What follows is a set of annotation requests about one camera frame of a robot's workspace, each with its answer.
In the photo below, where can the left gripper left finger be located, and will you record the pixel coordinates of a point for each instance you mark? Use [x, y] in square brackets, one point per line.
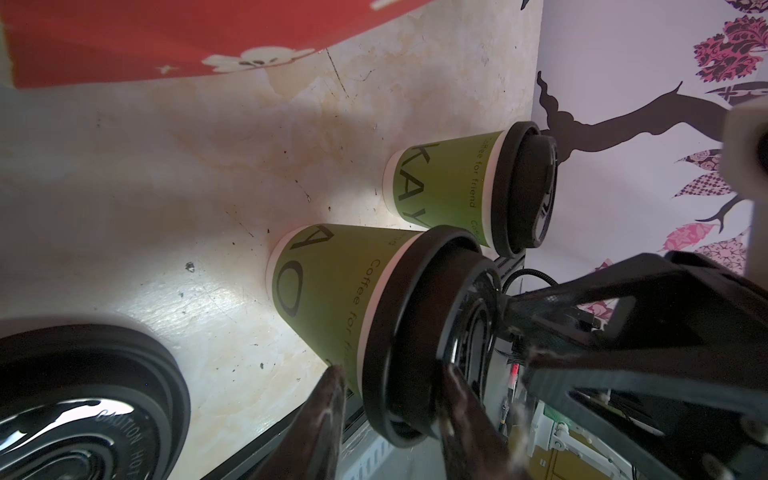
[310, 448]

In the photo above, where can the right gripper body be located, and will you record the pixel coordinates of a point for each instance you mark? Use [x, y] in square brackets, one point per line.
[664, 358]

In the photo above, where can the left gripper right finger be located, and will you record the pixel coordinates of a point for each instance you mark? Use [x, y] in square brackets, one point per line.
[471, 447]

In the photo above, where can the black coffee cup lid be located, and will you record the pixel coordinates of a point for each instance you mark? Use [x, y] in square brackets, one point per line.
[90, 401]
[463, 344]
[524, 186]

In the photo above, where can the green paper coffee cup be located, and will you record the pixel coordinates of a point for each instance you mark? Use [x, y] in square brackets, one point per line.
[326, 281]
[448, 182]

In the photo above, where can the red white paper gift bag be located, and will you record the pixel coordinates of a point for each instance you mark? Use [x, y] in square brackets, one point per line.
[55, 43]

